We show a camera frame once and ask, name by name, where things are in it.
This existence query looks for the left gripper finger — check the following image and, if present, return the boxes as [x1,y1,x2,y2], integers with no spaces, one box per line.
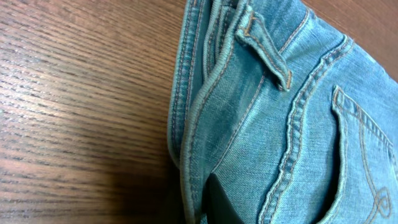
[201,174,244,224]

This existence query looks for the light blue denim jeans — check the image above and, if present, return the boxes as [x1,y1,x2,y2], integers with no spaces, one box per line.
[167,0,397,223]

